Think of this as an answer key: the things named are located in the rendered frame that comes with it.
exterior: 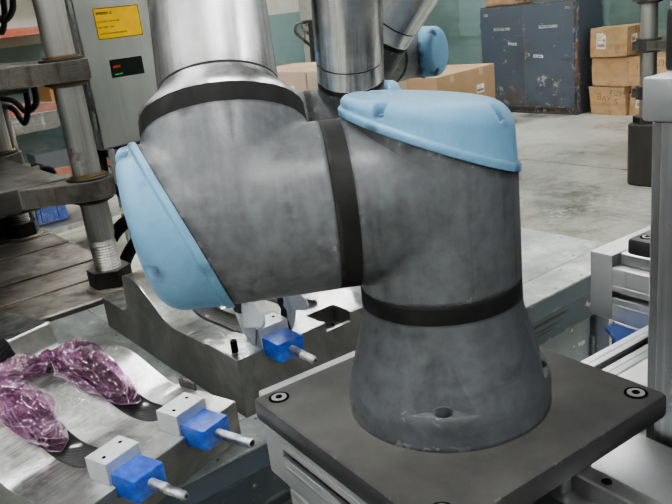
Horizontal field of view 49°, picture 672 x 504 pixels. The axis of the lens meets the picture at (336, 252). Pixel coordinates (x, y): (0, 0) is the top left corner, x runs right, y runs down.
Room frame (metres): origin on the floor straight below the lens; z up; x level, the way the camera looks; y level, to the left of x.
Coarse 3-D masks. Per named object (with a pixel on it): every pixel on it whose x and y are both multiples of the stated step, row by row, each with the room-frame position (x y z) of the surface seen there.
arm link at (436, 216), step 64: (320, 128) 0.48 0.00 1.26; (384, 128) 0.45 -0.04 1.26; (448, 128) 0.44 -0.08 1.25; (512, 128) 0.47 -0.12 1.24; (384, 192) 0.44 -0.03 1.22; (448, 192) 0.44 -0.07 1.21; (512, 192) 0.46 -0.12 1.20; (384, 256) 0.44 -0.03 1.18; (448, 256) 0.44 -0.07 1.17; (512, 256) 0.46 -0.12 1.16
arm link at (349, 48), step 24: (312, 0) 0.80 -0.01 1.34; (336, 0) 0.77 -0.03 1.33; (360, 0) 0.77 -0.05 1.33; (336, 24) 0.78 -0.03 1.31; (360, 24) 0.78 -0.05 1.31; (336, 48) 0.79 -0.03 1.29; (360, 48) 0.79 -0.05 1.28; (336, 72) 0.80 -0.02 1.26; (360, 72) 0.80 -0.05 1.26; (312, 96) 0.84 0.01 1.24; (336, 96) 0.81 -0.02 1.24; (312, 120) 0.82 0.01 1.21
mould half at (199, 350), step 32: (128, 288) 1.19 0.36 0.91; (128, 320) 1.22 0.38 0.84; (160, 320) 1.10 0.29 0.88; (192, 320) 1.09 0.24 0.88; (352, 320) 1.03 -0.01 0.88; (160, 352) 1.13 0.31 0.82; (192, 352) 1.02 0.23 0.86; (224, 352) 0.94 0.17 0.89; (256, 352) 0.93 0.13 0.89; (320, 352) 0.99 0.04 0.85; (224, 384) 0.95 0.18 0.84; (256, 384) 0.93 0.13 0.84
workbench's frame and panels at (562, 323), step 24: (576, 288) 1.26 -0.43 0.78; (528, 312) 1.18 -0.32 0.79; (552, 312) 1.29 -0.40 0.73; (576, 312) 1.34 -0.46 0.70; (552, 336) 1.29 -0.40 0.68; (576, 336) 1.36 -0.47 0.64; (600, 336) 1.39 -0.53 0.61; (264, 456) 0.85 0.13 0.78; (216, 480) 0.80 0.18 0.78; (240, 480) 0.87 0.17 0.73; (264, 480) 0.90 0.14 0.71
